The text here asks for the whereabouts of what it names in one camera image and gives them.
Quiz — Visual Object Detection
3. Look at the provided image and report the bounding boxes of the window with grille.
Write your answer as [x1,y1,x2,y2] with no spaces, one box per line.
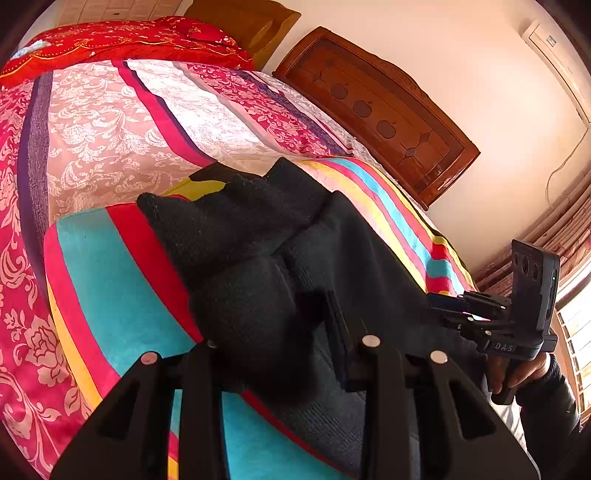
[554,293,591,425]

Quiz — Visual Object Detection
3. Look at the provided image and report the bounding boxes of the colourful striped blanket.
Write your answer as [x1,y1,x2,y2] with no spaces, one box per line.
[43,157,478,480]

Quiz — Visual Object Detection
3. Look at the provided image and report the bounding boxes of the white air conditioner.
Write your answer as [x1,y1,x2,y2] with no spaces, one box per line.
[522,19,591,127]

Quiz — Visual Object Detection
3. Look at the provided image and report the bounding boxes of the red embroidered quilt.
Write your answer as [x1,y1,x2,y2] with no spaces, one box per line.
[0,16,256,88]

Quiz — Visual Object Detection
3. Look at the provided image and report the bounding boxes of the person's right hand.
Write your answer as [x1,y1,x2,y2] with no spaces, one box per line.
[486,353,551,394]

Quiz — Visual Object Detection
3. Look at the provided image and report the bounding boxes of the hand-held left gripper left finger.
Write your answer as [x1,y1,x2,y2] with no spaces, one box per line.
[51,340,228,480]

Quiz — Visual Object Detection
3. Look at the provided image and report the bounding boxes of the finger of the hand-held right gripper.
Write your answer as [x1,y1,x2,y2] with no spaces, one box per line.
[427,291,513,321]
[441,318,511,344]

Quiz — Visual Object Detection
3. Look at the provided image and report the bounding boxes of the pink floral bed sheet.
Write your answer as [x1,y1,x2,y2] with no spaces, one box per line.
[0,59,370,478]

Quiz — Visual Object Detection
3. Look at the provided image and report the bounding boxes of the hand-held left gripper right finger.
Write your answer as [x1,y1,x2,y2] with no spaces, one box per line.
[322,291,541,480]

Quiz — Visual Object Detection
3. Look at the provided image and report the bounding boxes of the patterned brown curtain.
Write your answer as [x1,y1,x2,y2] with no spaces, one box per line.
[475,173,591,291]

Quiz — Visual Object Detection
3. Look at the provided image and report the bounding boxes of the black pants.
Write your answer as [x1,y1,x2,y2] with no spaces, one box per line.
[137,157,513,480]

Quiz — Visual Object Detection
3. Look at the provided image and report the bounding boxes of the brown wooden headboard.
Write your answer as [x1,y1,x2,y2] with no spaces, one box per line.
[272,26,481,211]

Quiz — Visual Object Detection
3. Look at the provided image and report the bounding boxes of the person's right forearm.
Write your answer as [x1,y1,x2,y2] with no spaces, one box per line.
[516,354,583,480]

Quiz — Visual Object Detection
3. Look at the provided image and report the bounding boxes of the white wall cable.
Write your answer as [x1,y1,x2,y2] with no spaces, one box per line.
[546,108,591,210]

